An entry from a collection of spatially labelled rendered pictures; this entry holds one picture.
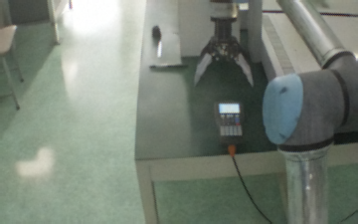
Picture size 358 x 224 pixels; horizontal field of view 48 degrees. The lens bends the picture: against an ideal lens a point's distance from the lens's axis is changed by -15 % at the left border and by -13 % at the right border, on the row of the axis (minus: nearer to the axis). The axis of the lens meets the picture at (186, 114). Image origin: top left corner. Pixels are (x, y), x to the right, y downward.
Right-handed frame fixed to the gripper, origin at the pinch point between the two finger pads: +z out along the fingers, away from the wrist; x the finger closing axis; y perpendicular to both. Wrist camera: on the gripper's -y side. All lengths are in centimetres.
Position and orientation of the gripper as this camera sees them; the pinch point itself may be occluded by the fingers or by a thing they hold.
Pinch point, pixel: (224, 86)
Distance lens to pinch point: 126.7
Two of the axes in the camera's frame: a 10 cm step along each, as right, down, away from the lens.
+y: -0.3, 4.0, -9.2
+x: 10.0, -0.1, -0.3
